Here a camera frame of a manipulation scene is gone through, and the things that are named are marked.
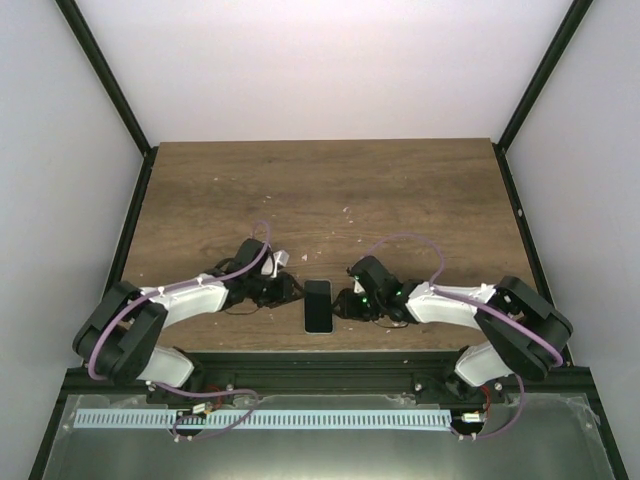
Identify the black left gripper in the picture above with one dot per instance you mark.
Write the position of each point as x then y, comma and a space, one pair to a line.
284, 293

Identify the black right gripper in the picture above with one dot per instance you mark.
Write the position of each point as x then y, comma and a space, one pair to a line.
347, 309

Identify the small grey-edged phone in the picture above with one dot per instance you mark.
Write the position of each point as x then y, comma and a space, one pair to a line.
318, 307

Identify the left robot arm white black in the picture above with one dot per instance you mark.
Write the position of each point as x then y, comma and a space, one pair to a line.
119, 341

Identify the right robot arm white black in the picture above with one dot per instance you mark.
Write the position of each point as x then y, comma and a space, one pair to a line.
525, 334

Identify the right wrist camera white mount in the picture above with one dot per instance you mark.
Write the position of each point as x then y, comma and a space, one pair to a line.
358, 288

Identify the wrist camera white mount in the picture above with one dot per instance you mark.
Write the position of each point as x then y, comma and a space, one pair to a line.
275, 262
358, 288

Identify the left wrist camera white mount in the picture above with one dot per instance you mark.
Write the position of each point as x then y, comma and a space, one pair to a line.
275, 262

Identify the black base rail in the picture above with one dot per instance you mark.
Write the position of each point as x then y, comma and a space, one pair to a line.
427, 375

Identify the light blue slotted cable duct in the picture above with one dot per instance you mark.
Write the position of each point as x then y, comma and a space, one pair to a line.
414, 420

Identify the black frame post left rear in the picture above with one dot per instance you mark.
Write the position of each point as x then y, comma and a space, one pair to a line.
92, 51

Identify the black frame post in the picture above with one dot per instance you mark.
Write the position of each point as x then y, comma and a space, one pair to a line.
92, 51
560, 41

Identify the black frame post right rear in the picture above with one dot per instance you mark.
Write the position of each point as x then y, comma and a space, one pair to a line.
560, 41

